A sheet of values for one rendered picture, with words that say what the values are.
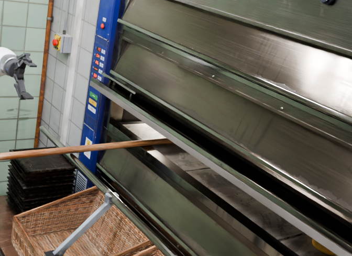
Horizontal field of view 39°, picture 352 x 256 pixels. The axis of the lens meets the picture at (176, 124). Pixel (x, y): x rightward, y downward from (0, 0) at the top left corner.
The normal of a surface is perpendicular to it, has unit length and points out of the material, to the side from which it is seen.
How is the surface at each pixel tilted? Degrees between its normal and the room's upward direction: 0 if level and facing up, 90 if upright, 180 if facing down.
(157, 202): 70
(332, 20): 90
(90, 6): 90
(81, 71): 90
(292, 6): 90
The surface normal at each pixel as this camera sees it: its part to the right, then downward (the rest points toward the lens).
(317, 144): -0.69, -0.28
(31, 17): 0.58, 0.36
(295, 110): -0.80, 0.04
